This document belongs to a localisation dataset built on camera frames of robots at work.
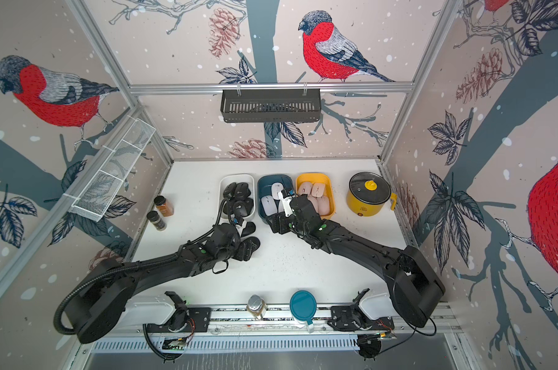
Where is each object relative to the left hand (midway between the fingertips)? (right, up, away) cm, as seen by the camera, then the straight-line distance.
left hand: (252, 241), depth 87 cm
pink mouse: (+22, +20, +16) cm, 33 cm away
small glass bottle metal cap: (+4, -13, -20) cm, 24 cm away
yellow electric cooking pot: (+47, +12, +6) cm, 49 cm away
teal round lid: (+18, -15, -17) cm, 30 cm away
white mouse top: (+9, +19, +17) cm, 27 cm away
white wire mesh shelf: (-55, +19, -7) cm, 58 cm away
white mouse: (+6, +12, +13) cm, 19 cm away
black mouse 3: (-12, +12, +10) cm, 20 cm away
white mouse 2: (+13, +15, -14) cm, 25 cm away
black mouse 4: (-1, 0, -9) cm, 9 cm away
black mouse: (-13, +19, +18) cm, 30 cm away
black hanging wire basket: (+6, +58, +19) cm, 61 cm away
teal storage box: (+3, +20, +20) cm, 28 cm away
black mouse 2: (-6, +11, +10) cm, 16 cm away
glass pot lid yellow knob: (+48, +21, +5) cm, 52 cm away
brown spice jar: (-39, +12, +8) cm, 41 cm away
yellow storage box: (+29, +25, +21) cm, 43 cm away
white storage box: (-16, +24, +19) cm, 34 cm away
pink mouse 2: (+28, +19, +17) cm, 38 cm away
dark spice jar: (-39, +9, +1) cm, 40 cm away
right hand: (+9, +12, -4) cm, 15 cm away
